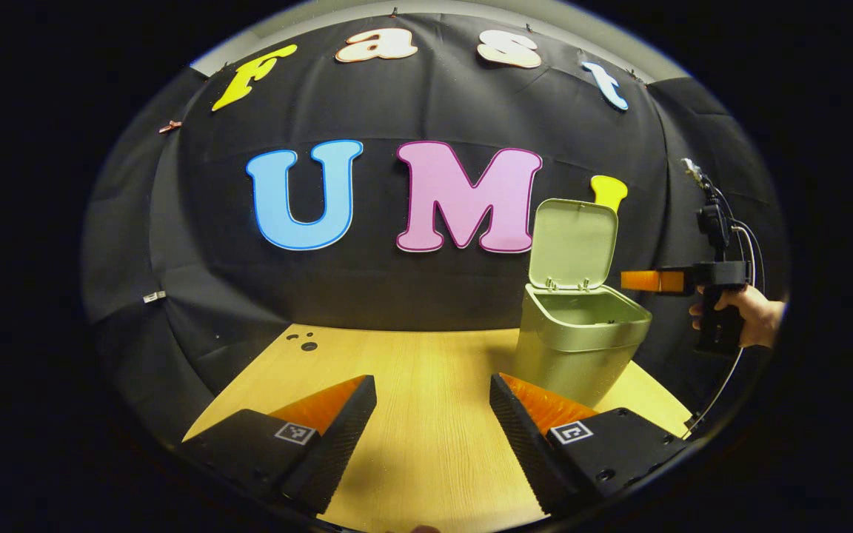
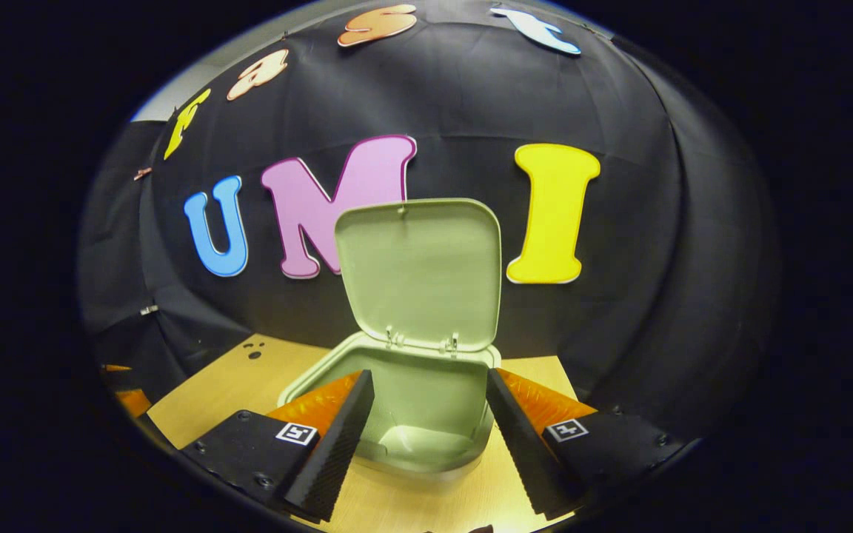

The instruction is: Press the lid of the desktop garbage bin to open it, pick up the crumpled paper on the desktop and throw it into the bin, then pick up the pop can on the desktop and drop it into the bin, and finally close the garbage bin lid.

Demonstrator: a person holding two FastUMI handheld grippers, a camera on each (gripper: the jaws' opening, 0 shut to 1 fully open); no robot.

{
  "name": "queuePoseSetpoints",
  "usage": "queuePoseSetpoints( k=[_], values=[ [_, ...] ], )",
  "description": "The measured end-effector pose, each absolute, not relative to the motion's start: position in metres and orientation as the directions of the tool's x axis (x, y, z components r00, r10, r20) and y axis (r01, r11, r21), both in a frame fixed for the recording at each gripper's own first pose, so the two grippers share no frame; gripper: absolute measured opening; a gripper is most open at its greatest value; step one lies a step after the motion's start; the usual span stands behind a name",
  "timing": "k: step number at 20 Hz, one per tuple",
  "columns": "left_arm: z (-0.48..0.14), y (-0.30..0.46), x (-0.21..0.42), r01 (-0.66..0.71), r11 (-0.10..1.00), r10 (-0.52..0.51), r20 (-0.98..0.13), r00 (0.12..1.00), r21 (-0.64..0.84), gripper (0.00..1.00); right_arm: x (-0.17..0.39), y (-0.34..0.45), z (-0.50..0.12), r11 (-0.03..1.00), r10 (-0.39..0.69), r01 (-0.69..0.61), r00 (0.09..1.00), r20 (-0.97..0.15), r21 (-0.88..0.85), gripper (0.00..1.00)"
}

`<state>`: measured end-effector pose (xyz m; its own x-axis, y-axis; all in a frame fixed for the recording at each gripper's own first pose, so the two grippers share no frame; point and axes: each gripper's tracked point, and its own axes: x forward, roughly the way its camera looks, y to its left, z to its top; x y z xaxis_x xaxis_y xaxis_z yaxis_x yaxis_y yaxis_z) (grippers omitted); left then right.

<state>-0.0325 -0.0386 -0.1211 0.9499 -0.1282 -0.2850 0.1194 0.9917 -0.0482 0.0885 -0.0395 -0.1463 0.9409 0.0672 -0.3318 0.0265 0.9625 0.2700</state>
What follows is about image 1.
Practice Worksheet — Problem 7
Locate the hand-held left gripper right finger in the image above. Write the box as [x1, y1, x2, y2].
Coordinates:
[489, 372, 694, 517]

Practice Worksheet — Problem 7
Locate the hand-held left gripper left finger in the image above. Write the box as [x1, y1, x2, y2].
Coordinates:
[178, 374, 379, 517]

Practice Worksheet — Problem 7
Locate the pale green desktop garbage bin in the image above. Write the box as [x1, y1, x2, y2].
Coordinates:
[513, 198, 653, 408]

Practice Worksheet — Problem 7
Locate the wooden desktop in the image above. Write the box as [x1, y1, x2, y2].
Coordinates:
[182, 324, 694, 533]

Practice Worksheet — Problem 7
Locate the black backdrop cloth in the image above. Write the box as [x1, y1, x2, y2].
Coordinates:
[82, 13, 790, 445]

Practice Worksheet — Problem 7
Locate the black cable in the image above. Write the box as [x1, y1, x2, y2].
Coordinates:
[723, 189, 766, 286]

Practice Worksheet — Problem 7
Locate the white cable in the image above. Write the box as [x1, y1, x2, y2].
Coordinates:
[686, 222, 760, 434]

